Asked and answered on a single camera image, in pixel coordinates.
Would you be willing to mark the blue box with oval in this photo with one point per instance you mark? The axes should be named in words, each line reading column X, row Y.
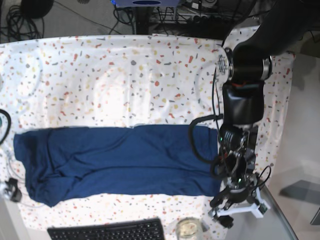
column 145, row 3

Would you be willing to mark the dark blue t-shirt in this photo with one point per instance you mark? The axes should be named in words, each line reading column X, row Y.
column 78, row 162

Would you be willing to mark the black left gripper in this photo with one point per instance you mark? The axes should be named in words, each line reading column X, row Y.
column 237, row 191

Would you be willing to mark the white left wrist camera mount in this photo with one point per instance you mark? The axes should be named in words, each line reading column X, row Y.
column 224, row 217

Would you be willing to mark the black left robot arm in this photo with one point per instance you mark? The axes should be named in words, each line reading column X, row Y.
column 249, row 66

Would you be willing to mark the black power strip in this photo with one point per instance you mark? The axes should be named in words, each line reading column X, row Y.
column 170, row 18

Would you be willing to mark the clear glass jar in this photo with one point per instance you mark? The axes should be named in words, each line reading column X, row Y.
column 189, row 228

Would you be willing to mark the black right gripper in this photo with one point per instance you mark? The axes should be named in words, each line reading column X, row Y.
column 11, row 191

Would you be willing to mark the terrazzo patterned table cloth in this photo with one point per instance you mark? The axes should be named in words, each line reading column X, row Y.
column 107, row 81

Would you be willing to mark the black computer keyboard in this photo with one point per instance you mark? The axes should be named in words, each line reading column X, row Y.
column 149, row 229

